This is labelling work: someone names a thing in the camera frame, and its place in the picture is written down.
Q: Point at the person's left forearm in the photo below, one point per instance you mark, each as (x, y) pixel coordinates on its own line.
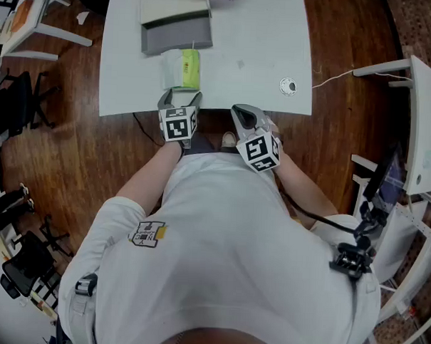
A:
(149, 181)

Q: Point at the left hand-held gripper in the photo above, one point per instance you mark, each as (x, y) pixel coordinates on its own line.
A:
(176, 125)

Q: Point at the person's right forearm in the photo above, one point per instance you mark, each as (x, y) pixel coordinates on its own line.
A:
(304, 187)

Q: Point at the white side desk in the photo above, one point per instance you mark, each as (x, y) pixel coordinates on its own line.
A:
(33, 20)

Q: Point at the white curved desk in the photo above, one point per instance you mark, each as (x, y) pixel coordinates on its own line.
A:
(423, 116)

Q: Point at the yellow-green cloth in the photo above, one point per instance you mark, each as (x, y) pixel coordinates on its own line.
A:
(190, 68)

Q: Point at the black chest mount clamp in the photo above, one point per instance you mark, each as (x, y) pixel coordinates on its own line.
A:
(356, 256)

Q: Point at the person's dark trousers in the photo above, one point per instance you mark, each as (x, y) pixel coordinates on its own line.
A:
(200, 145)

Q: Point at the person's white shirt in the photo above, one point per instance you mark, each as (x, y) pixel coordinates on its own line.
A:
(216, 246)

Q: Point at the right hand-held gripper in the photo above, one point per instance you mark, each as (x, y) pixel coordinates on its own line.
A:
(260, 152)

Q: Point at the white paper scrap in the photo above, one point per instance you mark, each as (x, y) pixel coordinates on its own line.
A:
(82, 17)

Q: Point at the grey box with lid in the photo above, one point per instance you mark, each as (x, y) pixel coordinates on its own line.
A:
(176, 37)

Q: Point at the white metal frame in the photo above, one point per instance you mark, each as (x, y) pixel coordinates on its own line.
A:
(408, 254)

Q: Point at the person's shoe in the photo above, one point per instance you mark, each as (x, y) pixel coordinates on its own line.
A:
(228, 138)

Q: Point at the person's right hand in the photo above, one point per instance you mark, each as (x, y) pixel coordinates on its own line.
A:
(275, 133)

